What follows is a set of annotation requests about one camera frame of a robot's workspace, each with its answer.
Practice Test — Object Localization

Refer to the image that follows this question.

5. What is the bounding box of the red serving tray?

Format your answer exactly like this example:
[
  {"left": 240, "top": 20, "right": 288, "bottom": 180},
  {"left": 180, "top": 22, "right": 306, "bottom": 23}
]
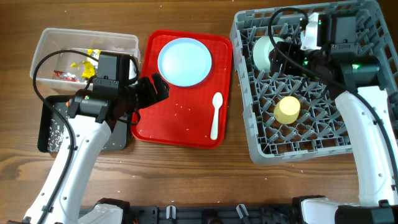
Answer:
[{"left": 131, "top": 30, "right": 233, "bottom": 149}]

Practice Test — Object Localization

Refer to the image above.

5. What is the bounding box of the yellow snack wrapper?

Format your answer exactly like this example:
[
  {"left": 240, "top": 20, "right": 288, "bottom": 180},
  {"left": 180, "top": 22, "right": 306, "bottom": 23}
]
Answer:
[{"left": 70, "top": 49, "right": 101, "bottom": 79}]

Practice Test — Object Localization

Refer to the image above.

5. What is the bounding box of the green bowl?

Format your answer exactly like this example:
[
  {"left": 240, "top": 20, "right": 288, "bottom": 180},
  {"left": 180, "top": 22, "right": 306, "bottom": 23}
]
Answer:
[{"left": 252, "top": 35, "right": 274, "bottom": 72}]

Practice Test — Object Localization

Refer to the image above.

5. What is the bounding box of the yellow plastic cup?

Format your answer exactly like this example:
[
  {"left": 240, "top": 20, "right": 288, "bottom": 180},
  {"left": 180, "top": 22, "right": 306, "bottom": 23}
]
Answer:
[{"left": 274, "top": 96, "right": 300, "bottom": 124}]

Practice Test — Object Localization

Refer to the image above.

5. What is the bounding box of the light blue plate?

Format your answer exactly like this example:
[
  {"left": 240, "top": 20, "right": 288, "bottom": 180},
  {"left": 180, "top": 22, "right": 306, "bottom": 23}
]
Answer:
[{"left": 157, "top": 37, "right": 213, "bottom": 87}]

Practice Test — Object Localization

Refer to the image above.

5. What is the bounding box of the red snack wrapper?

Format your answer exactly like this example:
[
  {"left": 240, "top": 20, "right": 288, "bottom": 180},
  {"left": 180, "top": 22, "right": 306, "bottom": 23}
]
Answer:
[{"left": 53, "top": 70, "right": 80, "bottom": 82}]

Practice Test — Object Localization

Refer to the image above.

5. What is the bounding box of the white plastic spoon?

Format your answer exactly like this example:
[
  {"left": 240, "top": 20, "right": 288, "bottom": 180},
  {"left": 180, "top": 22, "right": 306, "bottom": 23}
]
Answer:
[{"left": 210, "top": 92, "right": 223, "bottom": 140}]

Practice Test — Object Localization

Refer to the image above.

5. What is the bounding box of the white rice pile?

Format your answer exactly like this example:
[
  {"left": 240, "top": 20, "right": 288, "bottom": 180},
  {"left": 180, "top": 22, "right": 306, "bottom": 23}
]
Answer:
[{"left": 47, "top": 102, "right": 68, "bottom": 153}]

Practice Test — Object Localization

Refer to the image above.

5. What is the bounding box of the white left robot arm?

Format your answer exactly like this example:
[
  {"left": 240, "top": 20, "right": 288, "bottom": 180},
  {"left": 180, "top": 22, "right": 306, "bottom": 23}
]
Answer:
[{"left": 22, "top": 73, "right": 169, "bottom": 223}]

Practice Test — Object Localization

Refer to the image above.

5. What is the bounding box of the grey dishwasher rack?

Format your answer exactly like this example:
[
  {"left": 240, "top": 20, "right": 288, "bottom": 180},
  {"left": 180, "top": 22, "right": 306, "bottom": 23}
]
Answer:
[{"left": 229, "top": 1, "right": 397, "bottom": 165}]

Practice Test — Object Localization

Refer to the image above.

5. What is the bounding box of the clear plastic bin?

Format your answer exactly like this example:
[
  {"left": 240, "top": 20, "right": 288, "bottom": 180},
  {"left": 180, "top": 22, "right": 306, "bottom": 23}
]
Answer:
[{"left": 30, "top": 28, "right": 141, "bottom": 91}]

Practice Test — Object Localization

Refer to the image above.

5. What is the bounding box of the black plastic tray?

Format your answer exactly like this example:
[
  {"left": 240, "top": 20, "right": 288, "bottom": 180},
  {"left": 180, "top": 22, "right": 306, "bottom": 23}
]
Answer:
[{"left": 37, "top": 95, "right": 131, "bottom": 153}]

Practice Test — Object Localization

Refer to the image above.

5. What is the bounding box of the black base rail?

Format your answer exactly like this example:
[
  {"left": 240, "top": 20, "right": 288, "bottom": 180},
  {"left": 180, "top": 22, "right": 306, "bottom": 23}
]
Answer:
[{"left": 124, "top": 204, "right": 295, "bottom": 224}]

